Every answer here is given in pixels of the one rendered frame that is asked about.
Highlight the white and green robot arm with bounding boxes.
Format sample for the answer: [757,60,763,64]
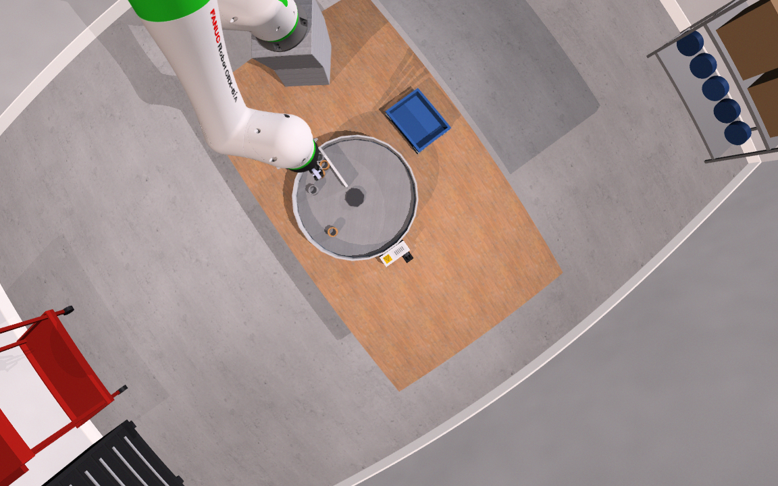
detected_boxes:
[128,0,319,173]

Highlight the blue open-top crate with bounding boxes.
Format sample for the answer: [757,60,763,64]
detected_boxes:
[386,88,451,154]

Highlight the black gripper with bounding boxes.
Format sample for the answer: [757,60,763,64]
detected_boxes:
[309,162,324,181]

